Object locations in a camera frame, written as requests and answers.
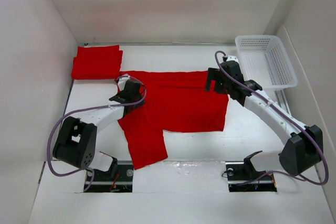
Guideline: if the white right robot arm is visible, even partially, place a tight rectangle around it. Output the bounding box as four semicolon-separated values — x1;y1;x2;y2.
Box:
205;61;327;176

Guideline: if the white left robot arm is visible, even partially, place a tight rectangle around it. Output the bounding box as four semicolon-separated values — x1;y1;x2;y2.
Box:
47;77;146;177

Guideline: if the folded red t shirt stack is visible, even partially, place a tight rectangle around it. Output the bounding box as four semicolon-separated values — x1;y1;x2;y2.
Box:
71;45;123;80

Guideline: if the white perforated plastic basket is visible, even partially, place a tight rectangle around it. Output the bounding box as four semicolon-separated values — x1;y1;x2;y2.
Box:
235;35;298;90

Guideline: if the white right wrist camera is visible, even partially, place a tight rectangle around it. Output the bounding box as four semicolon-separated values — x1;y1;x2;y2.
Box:
223;55;238;62

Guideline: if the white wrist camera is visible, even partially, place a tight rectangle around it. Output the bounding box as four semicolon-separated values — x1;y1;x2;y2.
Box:
115;76;130;92
223;55;238;62

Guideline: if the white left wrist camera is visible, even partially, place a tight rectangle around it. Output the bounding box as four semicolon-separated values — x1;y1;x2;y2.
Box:
115;76;130;92

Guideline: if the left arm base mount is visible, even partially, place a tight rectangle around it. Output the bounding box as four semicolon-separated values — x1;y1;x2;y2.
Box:
84;161;134;193

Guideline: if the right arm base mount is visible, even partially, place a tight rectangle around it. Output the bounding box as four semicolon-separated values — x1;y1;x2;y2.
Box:
222;151;277;193

